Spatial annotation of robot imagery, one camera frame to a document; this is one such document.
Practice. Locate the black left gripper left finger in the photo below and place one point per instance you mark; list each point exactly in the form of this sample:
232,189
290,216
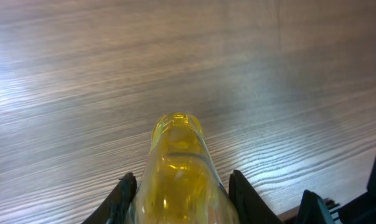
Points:
114,208

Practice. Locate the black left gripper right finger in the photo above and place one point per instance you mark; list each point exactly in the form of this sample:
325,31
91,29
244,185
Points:
250,206

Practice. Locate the yellow dish soap bottle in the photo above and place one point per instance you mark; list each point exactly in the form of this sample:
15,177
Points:
180,183

